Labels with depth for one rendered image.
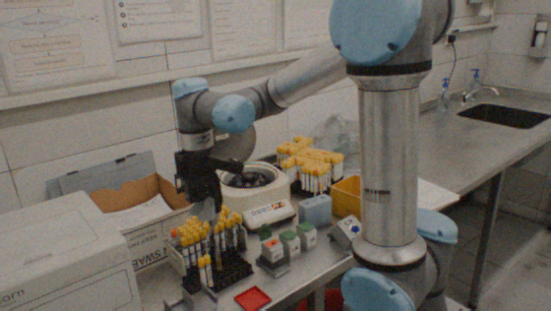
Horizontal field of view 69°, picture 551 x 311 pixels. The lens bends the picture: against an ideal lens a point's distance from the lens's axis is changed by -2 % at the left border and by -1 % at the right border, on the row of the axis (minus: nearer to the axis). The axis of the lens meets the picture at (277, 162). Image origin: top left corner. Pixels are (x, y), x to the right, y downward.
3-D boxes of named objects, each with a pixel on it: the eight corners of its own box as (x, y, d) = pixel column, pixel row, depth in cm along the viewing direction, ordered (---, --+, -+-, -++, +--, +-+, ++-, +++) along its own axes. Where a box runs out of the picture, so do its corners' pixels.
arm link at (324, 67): (458, -43, 63) (261, 79, 97) (432, -48, 55) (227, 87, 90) (485, 26, 63) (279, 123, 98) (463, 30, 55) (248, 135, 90)
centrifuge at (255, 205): (240, 239, 124) (237, 204, 119) (205, 201, 148) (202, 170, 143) (305, 217, 135) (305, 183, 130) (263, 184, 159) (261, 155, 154)
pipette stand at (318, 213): (308, 238, 123) (308, 210, 119) (295, 227, 129) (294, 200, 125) (334, 227, 128) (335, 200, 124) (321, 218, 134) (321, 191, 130)
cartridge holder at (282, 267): (275, 278, 107) (275, 267, 105) (255, 263, 113) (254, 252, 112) (291, 269, 110) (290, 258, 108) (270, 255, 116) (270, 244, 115)
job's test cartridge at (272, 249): (273, 269, 108) (272, 249, 106) (262, 261, 112) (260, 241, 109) (283, 263, 110) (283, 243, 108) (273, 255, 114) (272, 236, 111)
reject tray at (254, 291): (249, 314, 95) (249, 311, 95) (233, 299, 100) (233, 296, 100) (272, 300, 99) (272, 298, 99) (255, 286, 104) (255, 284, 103)
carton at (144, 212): (125, 280, 108) (114, 232, 102) (92, 236, 128) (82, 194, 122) (205, 245, 122) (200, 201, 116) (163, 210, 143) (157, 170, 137)
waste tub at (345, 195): (362, 227, 128) (363, 199, 124) (329, 213, 137) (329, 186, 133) (385, 212, 136) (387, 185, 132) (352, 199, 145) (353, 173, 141)
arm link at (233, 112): (268, 90, 82) (230, 84, 89) (227, 100, 74) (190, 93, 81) (269, 127, 85) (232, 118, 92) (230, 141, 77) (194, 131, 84)
